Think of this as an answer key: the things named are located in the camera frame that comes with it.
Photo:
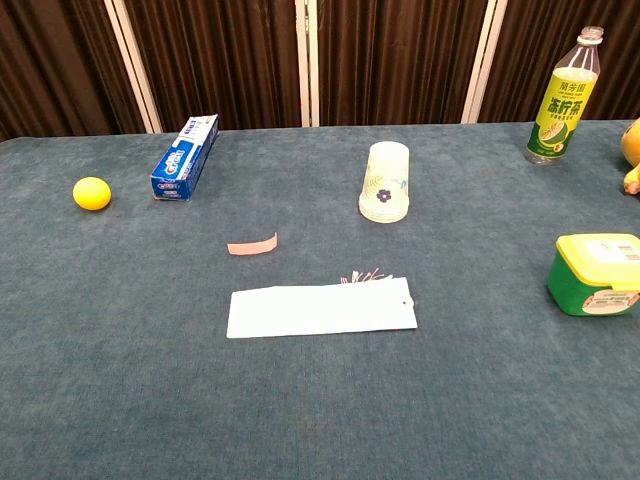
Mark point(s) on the green box yellow lid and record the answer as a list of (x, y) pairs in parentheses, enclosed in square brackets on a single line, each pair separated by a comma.
[(595, 275)]

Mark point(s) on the yellow plush duck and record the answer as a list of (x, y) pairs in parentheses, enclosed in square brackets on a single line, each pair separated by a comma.
[(632, 150)]

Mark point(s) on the teal felt table cover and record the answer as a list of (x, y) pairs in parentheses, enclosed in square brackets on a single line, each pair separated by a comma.
[(320, 400)]

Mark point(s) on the blue white toothpaste box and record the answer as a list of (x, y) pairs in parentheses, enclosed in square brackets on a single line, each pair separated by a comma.
[(185, 160)]

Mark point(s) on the white cup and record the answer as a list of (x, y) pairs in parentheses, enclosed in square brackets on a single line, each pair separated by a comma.
[(385, 180)]

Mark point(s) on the pink paper strip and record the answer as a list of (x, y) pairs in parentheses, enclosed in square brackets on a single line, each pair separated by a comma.
[(252, 246)]

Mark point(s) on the green label tea bottle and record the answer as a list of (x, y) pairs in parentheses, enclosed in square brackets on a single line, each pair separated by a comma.
[(560, 110)]

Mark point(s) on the dark pleated screen panel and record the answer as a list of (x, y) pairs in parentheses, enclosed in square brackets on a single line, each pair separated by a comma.
[(535, 45), (395, 60), (215, 60), (55, 65)]

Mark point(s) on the yellow ball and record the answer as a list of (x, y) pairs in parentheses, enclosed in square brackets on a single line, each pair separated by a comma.
[(92, 193)]

